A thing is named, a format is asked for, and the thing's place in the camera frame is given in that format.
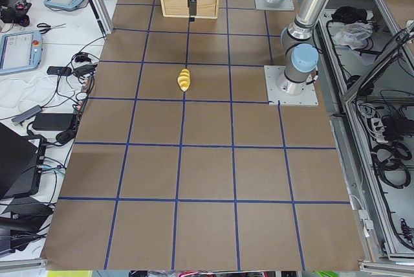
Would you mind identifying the toy bread roll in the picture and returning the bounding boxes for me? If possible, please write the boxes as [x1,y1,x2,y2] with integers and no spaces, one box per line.
[177,69,191,92]

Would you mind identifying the scissors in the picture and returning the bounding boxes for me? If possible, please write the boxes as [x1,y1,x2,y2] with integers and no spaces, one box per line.
[36,23,66,34]

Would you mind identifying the white crumpled cloth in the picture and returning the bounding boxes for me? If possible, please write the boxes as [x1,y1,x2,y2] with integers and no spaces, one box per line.
[333,23,373,50]

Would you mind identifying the near blue teach pendant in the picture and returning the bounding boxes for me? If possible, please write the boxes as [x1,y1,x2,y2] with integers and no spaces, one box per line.
[1,30,43,75]

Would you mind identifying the black power adapter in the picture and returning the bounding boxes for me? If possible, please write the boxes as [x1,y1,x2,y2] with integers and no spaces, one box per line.
[32,113,74,131]

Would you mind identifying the black laptop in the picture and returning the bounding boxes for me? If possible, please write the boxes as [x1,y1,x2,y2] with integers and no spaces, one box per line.
[1,124,46,199]

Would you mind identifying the black cable coil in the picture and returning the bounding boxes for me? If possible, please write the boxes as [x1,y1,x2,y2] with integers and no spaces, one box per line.
[371,146,413,190]

